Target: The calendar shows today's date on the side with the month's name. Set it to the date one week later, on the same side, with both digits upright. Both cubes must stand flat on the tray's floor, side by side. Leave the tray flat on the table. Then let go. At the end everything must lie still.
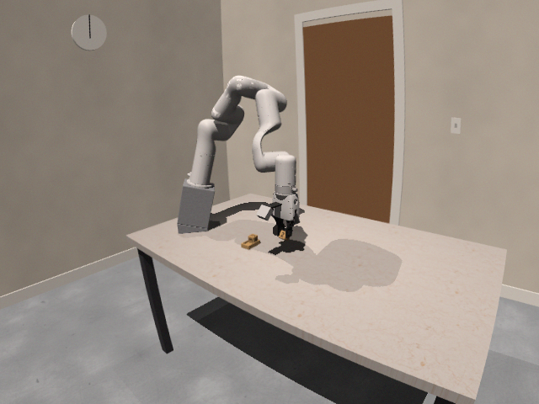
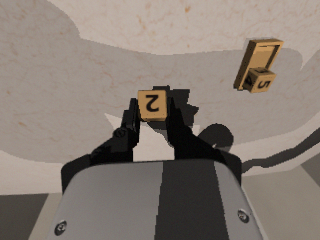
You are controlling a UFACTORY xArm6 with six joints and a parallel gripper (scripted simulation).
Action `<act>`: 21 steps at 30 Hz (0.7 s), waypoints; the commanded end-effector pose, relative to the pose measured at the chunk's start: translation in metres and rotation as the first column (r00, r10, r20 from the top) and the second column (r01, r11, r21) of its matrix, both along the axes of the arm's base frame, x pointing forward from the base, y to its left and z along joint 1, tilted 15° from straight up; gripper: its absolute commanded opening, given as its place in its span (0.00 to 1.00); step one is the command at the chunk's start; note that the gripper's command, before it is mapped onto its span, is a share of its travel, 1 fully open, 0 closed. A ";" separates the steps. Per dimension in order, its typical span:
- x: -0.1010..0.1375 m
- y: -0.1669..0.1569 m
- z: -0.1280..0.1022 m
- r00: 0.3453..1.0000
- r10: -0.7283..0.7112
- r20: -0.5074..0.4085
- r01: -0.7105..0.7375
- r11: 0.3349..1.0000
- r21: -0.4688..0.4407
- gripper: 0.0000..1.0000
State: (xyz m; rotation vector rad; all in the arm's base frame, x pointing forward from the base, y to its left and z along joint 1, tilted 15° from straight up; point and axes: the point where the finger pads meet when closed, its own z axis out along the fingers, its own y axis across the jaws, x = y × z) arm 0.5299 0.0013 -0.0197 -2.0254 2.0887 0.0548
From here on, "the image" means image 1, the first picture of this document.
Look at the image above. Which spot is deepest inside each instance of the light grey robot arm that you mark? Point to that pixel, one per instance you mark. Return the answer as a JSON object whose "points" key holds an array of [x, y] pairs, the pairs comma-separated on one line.
{"points": [[280, 162]]}

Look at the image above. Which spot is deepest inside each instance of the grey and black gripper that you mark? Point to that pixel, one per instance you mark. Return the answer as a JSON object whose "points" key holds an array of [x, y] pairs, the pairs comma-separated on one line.
{"points": [[288, 210]]}

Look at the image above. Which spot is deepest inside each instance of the wooden tray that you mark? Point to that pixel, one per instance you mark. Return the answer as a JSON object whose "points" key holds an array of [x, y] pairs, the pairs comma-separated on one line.
{"points": [[249, 245]]}

